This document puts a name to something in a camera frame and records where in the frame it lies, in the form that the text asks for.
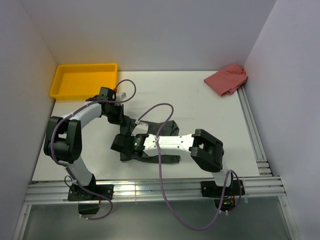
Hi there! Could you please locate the dark green t-shirt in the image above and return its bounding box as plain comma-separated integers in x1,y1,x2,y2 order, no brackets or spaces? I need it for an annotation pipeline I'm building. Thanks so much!
119,115,180,165

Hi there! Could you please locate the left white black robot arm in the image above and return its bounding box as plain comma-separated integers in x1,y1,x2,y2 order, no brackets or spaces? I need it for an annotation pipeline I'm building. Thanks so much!
43,87,127,200

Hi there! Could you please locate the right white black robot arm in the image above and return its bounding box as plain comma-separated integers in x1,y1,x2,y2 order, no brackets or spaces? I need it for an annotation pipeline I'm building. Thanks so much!
111,129,234,195

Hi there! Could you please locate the yellow plastic tray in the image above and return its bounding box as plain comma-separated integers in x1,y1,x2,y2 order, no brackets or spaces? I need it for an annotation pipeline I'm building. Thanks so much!
49,63,118,101

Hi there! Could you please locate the folded pink t-shirt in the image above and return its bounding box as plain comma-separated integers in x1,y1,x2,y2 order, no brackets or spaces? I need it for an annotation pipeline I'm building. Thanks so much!
204,63,248,97

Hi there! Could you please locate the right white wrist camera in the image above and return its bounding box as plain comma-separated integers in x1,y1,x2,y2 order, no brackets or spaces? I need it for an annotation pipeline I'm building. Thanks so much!
131,120,149,136

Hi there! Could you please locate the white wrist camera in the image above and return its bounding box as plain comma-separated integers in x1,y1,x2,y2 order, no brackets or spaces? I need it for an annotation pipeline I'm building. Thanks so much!
131,120,149,136
115,92,127,102

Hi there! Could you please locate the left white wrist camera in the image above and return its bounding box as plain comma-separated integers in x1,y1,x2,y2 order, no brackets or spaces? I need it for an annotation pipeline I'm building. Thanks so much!
115,92,127,102

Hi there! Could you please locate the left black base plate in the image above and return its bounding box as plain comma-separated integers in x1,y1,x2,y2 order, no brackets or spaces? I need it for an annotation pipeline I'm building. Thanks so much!
67,184,114,202

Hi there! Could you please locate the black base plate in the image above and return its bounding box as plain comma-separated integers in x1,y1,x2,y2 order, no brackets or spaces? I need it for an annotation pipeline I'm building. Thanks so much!
67,184,114,202
200,179,246,198

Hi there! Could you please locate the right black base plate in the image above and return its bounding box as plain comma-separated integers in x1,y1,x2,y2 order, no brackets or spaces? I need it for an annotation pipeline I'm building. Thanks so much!
200,179,246,198

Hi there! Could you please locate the front aluminium rail frame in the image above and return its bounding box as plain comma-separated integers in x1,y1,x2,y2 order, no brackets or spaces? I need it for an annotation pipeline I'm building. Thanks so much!
13,176,301,240

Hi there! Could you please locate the right side aluminium rail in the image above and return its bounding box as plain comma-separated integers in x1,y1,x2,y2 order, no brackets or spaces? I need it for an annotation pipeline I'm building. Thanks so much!
237,86,273,177

